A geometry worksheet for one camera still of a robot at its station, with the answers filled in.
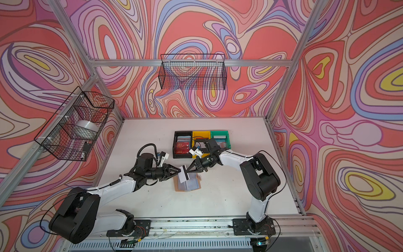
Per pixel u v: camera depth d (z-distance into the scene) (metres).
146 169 0.69
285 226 0.75
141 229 0.73
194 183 0.87
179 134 1.05
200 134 1.02
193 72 0.97
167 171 0.75
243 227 0.73
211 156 0.77
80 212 0.42
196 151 0.83
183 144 1.02
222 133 1.02
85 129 0.70
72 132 0.74
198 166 0.75
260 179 0.49
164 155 0.82
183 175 0.80
